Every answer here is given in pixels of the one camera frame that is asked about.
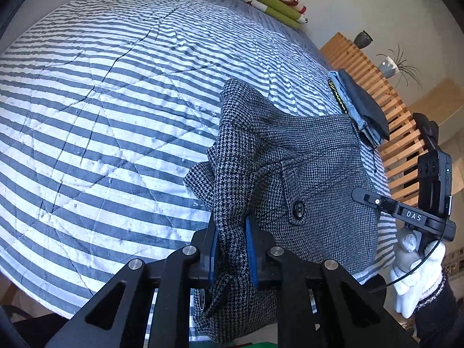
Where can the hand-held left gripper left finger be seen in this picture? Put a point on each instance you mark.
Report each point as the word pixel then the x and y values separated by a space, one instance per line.
pixel 214 253

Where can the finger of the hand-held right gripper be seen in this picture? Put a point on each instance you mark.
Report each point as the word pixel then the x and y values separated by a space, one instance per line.
pixel 377 202

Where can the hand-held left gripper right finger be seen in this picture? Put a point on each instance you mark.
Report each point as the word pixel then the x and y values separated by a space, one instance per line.
pixel 251 253

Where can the grey houndstooth coat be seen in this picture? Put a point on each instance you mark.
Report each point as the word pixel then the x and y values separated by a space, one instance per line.
pixel 308 152

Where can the person's right forearm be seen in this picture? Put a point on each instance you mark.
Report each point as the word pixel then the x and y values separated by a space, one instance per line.
pixel 446 315

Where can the person's right hand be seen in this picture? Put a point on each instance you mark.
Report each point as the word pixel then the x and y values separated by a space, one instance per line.
pixel 409 293

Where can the black jacket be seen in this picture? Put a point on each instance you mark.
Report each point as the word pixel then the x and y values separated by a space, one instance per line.
pixel 427 130

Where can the light wooden cabinet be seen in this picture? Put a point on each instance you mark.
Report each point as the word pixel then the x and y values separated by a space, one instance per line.
pixel 442 105

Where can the folded dark clothes stack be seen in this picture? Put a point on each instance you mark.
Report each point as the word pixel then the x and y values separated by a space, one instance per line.
pixel 359 123

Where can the stack of folded clothes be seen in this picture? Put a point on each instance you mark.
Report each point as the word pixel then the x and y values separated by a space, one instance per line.
pixel 366 105

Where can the black pants with yellow print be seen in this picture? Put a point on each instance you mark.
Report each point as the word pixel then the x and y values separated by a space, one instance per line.
pixel 339 98

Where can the green spider plant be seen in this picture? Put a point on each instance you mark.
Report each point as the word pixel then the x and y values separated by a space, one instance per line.
pixel 408 69

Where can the white plant pot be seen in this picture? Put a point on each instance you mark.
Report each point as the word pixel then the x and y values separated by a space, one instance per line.
pixel 388 67

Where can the wooden slatted bench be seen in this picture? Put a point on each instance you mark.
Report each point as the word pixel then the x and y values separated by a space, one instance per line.
pixel 362 54

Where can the dark ceramic vase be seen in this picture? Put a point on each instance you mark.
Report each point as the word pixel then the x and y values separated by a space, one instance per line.
pixel 362 40

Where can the blue white striped quilt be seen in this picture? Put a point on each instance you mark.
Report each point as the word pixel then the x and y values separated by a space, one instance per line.
pixel 108 116

